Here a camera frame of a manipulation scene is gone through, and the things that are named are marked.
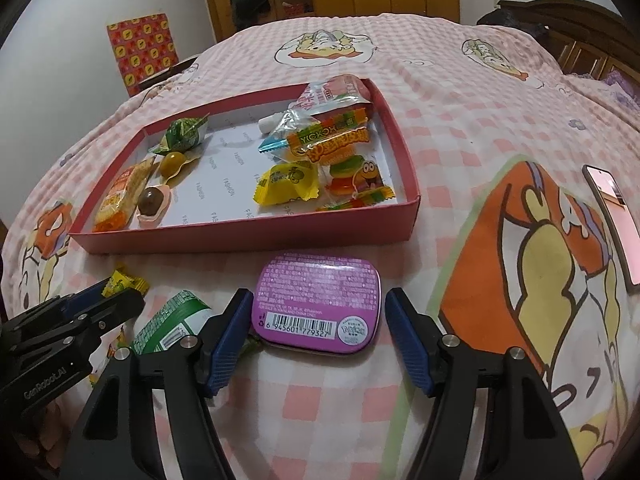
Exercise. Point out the orange cracker packet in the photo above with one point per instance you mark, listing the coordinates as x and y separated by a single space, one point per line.
122 195

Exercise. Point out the olive round candy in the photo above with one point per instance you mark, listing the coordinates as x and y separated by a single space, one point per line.
174 162

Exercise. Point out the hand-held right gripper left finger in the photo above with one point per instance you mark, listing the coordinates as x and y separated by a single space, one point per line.
230 345

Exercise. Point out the dark wooden headboard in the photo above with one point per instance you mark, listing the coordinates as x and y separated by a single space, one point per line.
575 35

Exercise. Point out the smartphone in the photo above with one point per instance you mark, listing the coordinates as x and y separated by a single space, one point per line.
615 220

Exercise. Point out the purple tin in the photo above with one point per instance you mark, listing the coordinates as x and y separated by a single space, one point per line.
320 300

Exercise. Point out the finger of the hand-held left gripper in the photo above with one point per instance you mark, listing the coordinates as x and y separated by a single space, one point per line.
85 297
110 315

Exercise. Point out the burger gummy packet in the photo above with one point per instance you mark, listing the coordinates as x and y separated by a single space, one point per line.
355 175

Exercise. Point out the pink spout pouch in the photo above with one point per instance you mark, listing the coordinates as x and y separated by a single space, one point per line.
340 87

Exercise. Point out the person's left hand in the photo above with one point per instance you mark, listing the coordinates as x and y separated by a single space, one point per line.
47 435

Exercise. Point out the small yellow candy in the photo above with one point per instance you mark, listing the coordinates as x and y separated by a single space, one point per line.
122 282

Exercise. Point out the chocolate ball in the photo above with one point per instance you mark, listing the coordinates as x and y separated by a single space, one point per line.
152 200

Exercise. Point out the green snack packet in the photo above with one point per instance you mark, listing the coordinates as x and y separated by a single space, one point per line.
182 132

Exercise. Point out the pink checked cartoon blanket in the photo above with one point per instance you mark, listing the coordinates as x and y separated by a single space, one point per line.
450 110

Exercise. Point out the purple pillow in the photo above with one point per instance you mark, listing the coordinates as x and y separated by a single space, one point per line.
622 87

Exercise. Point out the green white packet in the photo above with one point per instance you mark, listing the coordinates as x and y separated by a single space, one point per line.
170 322

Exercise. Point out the yellow candy packet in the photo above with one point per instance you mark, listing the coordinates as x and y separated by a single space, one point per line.
285 180

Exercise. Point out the long clear gummy packet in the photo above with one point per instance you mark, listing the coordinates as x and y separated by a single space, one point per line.
325 140

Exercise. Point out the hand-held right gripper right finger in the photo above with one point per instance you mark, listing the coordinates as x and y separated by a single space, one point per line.
407 345

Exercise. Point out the red cardboard box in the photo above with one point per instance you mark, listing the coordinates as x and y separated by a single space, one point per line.
250 232

